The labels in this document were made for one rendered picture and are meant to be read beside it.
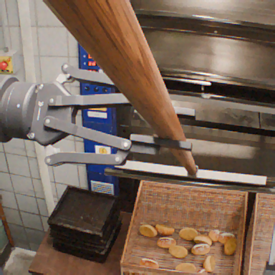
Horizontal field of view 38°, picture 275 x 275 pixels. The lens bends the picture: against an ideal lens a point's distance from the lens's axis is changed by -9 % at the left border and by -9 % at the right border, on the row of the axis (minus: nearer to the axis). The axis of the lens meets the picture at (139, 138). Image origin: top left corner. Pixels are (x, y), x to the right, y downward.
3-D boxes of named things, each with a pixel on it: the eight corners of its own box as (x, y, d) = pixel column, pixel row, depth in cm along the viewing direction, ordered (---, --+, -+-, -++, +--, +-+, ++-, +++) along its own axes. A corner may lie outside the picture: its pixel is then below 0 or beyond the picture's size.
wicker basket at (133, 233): (140, 216, 231) (140, 177, 215) (240, 227, 222) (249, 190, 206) (119, 282, 192) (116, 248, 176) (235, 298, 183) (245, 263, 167)
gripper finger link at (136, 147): (116, 138, 51) (112, 164, 51) (160, 145, 50) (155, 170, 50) (119, 140, 52) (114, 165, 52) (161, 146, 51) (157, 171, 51)
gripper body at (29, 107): (29, 84, 58) (88, 89, 57) (18, 143, 57) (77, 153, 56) (7, 71, 51) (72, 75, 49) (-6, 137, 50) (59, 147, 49)
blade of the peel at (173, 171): (265, 184, 144) (266, 177, 144) (114, 166, 153) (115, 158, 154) (254, 186, 179) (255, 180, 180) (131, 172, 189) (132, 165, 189)
